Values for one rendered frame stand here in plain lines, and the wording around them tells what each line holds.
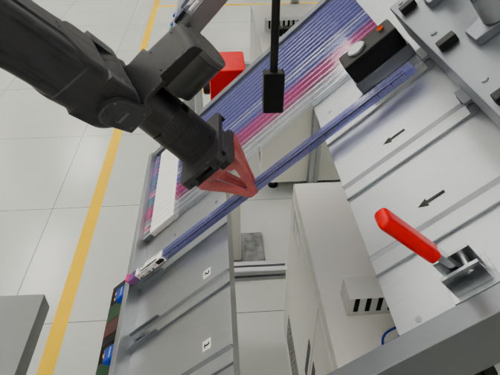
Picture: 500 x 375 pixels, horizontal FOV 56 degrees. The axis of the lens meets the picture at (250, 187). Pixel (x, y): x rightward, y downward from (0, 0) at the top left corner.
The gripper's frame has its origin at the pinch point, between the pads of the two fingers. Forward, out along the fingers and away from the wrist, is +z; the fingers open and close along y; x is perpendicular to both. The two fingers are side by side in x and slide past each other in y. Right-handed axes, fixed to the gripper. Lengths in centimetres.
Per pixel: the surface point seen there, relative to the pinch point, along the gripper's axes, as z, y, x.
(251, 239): 69, 84, 58
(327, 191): 35, 36, 5
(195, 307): 2.3, -11.4, 12.6
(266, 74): -12.7, -5.8, -13.8
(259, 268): 46, 40, 37
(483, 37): -3.9, -10.9, -30.7
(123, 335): 0.7, -9.8, 25.4
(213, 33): 57, 324, 72
